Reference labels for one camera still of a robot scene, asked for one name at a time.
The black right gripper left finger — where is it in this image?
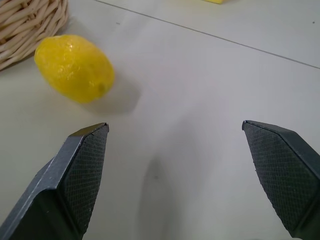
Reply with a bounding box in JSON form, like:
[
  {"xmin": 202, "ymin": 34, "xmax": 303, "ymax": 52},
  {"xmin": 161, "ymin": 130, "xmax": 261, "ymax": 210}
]
[{"xmin": 0, "ymin": 122, "xmax": 110, "ymax": 240}]

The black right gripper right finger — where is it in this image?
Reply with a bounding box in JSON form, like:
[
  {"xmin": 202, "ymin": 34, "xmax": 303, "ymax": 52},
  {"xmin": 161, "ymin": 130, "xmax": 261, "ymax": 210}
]
[{"xmin": 241, "ymin": 120, "xmax": 320, "ymax": 240}]

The woven wicker basket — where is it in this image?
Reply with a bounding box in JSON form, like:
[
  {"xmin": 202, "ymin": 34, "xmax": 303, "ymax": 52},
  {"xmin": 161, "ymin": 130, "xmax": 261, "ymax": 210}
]
[{"xmin": 0, "ymin": 0, "xmax": 70, "ymax": 72}]

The yellow lemon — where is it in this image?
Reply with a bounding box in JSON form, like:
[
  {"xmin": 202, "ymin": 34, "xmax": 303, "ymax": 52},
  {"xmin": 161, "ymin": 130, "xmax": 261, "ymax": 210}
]
[{"xmin": 34, "ymin": 34, "xmax": 116, "ymax": 104}]

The yellow flat object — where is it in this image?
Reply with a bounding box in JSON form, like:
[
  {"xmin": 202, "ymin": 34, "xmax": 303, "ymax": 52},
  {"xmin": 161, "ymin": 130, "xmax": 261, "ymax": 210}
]
[{"xmin": 201, "ymin": 0, "xmax": 232, "ymax": 5}]

